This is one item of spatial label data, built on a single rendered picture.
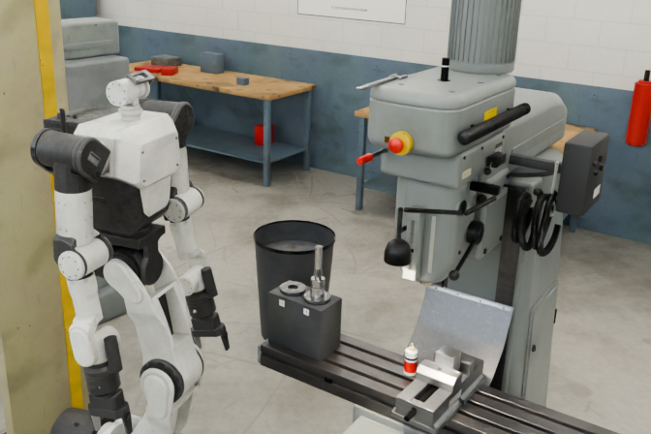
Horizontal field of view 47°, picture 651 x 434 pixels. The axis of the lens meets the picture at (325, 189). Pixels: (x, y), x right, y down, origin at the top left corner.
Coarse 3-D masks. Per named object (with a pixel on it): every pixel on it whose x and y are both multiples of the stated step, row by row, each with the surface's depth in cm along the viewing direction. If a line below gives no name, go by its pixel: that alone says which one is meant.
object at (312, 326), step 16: (288, 288) 249; (304, 288) 248; (272, 304) 248; (288, 304) 244; (304, 304) 240; (320, 304) 240; (336, 304) 243; (272, 320) 250; (288, 320) 245; (304, 320) 241; (320, 320) 237; (336, 320) 245; (272, 336) 252; (288, 336) 247; (304, 336) 243; (320, 336) 239; (336, 336) 248; (304, 352) 245; (320, 352) 241
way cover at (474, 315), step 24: (432, 288) 263; (432, 312) 262; (456, 312) 257; (480, 312) 253; (504, 312) 249; (432, 336) 259; (456, 336) 255; (480, 336) 252; (504, 336) 248; (432, 360) 254
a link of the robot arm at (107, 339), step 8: (104, 328) 201; (112, 328) 201; (96, 336) 197; (104, 336) 198; (112, 336) 196; (96, 344) 194; (104, 344) 196; (112, 344) 194; (104, 352) 196; (112, 352) 194; (104, 360) 196; (112, 360) 195; (120, 360) 197; (88, 368) 197; (96, 368) 196; (104, 368) 196; (112, 368) 196; (120, 368) 197; (88, 376) 196; (96, 376) 196; (104, 376) 196; (112, 376) 198
